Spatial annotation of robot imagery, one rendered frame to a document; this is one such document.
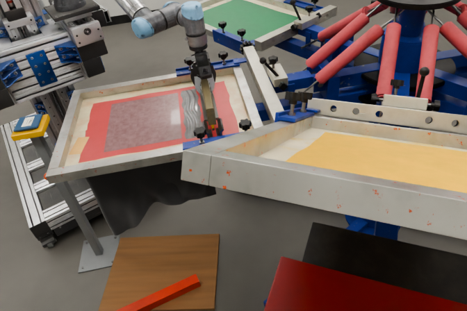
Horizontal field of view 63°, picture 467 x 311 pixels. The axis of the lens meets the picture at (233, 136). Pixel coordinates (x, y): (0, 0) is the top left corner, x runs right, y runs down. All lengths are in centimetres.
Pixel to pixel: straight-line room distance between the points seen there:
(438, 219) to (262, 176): 18
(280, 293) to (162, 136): 86
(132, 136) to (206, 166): 111
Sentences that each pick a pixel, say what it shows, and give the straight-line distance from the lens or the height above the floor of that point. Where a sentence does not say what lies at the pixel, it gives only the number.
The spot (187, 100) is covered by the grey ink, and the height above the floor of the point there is 96.
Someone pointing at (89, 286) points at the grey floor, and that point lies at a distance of 237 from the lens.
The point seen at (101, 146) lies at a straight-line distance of 156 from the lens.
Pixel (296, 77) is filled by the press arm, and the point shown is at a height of 104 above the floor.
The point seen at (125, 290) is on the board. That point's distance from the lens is 225.
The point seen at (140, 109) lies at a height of 96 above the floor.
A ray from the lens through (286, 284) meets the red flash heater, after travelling 86.
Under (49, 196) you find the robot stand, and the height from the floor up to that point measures 21.
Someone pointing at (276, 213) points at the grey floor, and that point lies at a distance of 240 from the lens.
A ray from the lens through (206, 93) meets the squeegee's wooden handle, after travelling 145.
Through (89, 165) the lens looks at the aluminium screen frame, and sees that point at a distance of 143.
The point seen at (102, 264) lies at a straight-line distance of 241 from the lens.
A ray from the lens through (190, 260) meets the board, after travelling 224.
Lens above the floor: 185
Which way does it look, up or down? 39 degrees down
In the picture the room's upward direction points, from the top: 7 degrees counter-clockwise
